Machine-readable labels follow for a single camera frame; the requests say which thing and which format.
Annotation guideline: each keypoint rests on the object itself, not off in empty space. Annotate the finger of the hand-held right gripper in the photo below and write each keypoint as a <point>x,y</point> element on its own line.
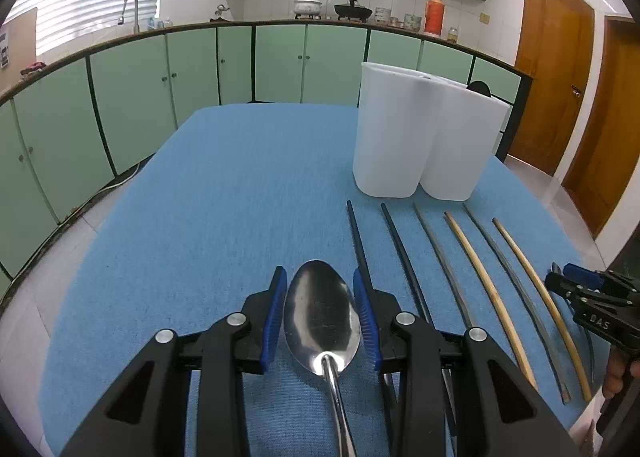
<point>567,289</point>
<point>582,276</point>

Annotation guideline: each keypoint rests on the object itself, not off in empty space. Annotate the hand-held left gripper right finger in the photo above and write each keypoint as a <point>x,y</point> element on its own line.
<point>367,319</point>

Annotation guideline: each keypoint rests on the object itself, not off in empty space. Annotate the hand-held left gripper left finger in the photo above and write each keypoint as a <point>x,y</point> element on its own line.
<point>272,319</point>

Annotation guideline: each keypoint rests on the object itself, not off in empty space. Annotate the bamboo chopstick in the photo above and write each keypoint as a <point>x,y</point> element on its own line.
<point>480,269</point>
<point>535,282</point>

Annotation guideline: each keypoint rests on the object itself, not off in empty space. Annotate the metal spoon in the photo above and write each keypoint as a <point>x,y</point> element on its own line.
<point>320,307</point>

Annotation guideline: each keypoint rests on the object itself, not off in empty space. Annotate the grey chopstick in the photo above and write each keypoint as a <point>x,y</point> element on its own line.
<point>505,262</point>
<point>440,257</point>

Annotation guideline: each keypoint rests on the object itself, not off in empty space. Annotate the black chopstick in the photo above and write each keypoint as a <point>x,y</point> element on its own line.
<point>357,242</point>
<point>400,247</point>

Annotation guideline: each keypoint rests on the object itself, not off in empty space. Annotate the white plastic utensil container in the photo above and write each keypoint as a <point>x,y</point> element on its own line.
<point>465,147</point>
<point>390,137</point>

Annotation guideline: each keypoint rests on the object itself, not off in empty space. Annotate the person's right hand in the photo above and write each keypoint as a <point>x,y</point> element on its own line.
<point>614,374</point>

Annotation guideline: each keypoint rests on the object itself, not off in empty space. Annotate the blue tablecloth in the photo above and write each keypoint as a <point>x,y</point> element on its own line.
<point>225,212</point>

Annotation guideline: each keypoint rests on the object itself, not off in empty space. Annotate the wooden door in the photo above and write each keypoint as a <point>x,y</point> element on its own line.
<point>607,137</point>
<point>550,72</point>

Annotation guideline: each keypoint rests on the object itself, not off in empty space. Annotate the black chair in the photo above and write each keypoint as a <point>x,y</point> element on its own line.
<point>480,88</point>

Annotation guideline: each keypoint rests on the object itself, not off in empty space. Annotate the green lower kitchen cabinets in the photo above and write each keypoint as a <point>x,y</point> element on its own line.
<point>130,102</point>

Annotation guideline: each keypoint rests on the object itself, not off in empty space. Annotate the small glass jar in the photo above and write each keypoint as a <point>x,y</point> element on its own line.
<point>452,34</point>

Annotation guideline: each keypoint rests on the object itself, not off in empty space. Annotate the orange thermos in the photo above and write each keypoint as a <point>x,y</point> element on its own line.
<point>433,14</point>

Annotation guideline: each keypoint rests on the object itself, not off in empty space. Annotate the patterned ceramic cup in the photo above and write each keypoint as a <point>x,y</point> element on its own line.
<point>412,20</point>

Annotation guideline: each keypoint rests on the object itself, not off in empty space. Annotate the black wok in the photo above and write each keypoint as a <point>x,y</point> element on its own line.
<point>352,11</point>

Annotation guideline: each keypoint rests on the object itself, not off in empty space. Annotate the white cooking pot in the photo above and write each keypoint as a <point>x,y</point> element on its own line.
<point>307,6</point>

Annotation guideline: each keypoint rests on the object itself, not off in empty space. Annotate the metal kitchen faucet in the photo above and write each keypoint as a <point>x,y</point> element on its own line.
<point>131,2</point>

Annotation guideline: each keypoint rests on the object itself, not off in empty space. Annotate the red cloth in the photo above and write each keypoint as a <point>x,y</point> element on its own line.
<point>32,68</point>

